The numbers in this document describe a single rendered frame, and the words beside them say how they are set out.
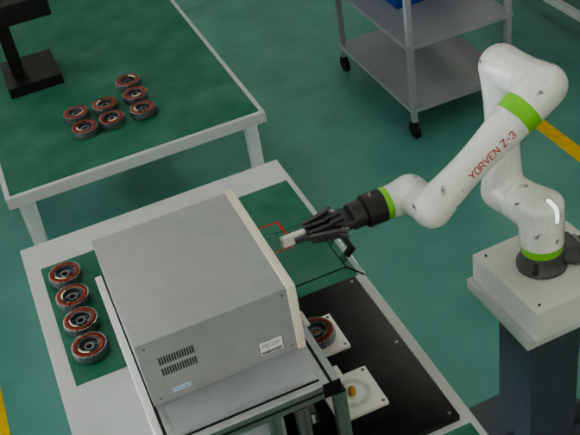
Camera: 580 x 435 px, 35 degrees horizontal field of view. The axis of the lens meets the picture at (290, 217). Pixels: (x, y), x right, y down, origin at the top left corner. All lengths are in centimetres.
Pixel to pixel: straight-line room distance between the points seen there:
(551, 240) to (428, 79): 246
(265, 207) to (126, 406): 95
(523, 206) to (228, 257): 89
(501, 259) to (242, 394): 102
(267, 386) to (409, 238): 216
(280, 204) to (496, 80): 108
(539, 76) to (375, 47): 301
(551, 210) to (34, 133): 232
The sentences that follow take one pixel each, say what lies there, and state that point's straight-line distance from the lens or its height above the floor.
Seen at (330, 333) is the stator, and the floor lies 82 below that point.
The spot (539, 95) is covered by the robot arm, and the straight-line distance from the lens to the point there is 242.
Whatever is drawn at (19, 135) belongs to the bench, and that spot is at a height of 75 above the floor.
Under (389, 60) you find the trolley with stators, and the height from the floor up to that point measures 19.
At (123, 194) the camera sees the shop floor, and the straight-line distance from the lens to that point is 488.
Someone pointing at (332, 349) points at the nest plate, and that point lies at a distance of 269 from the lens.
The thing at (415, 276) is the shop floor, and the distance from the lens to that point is 405.
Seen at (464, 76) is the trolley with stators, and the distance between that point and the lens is 503.
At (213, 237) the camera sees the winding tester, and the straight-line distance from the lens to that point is 230.
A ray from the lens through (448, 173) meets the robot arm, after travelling 238.
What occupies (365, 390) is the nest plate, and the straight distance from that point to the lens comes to 258.
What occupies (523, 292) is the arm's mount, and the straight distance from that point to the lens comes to 273.
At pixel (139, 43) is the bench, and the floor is 75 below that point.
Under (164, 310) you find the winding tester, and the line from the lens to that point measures 213.
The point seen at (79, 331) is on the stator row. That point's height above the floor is 78.
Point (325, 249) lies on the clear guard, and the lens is 259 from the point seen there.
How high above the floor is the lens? 273
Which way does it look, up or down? 38 degrees down
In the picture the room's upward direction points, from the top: 10 degrees counter-clockwise
